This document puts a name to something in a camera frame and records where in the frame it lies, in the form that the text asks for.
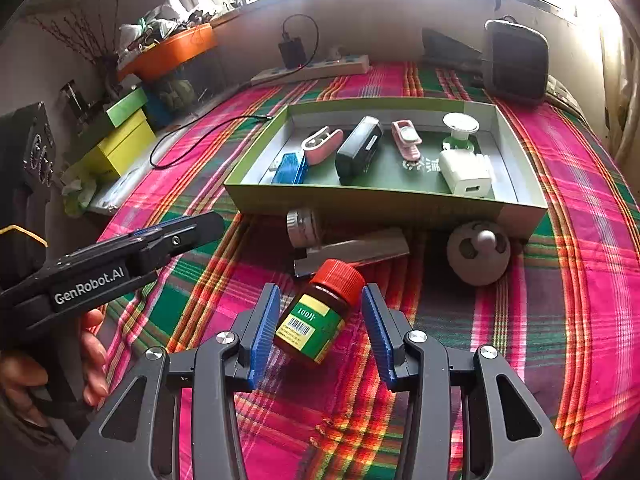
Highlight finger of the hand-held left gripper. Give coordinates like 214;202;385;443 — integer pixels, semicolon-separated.
44;211;227;275
102;216;194;252

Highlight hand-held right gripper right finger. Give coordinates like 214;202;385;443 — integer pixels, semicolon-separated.
361;282;583;480

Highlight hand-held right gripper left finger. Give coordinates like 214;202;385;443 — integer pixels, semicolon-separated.
75;282;282;480

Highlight brown bottle red cap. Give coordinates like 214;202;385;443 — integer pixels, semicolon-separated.
272;258;366;367

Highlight silver metal tool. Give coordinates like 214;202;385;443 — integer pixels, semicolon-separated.
293;226;412;281

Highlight small jar ribbed lid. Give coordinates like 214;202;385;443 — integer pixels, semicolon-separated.
286;208;323;249

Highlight small blue transparent box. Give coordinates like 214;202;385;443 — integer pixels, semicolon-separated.
271;152;308;186

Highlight white round gadget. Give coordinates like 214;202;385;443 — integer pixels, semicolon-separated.
446;220;512;287

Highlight pink and white case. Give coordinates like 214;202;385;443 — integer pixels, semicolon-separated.
301;126;345;166

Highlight green cardboard box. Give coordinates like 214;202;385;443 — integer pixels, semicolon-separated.
223;97;549;238

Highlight black rectangular device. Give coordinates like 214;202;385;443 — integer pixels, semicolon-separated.
335;116;384;178

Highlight white charger plug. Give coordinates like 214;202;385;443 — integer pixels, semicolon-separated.
439;149;496;200

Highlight pink plastic clip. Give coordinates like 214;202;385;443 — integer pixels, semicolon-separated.
391;119;424;162

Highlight white green suction cup holder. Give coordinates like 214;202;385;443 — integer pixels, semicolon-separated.
440;111;483;153

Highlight person's left hand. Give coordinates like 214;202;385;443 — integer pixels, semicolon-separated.
0;307;110;428

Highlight white papers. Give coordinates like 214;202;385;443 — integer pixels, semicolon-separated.
85;165;151;216

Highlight white crumpled tissue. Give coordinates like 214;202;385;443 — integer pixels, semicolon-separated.
60;162;98;218

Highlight yellow box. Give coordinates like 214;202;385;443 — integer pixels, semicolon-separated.
82;110;157;183

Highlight green lidded box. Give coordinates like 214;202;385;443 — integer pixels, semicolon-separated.
102;86;150;128

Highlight dried twigs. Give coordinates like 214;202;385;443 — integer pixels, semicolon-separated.
25;0;126;91

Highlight orange plastic tray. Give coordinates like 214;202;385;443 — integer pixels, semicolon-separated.
116;22;218;83

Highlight black charger adapter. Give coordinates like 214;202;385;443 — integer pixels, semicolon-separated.
278;36;308;68

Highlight pile of plastic bags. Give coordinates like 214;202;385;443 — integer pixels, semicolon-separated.
117;0;213;56

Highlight white power strip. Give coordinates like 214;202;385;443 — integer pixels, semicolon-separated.
250;54;371;87

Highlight dark grey bag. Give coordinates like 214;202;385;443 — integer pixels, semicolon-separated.
483;17;550;107

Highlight beige patterned pillow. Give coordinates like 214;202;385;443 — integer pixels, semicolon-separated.
545;75;586;121

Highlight beige patterned curtain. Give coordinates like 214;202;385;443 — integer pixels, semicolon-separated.
600;10;640;161

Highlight yellow cable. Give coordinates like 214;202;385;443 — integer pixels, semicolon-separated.
0;225;48;248

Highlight black usb cable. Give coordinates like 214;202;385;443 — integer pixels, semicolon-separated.
149;115;273;170

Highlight black charger cable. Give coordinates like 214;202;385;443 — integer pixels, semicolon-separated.
281;14;321;68

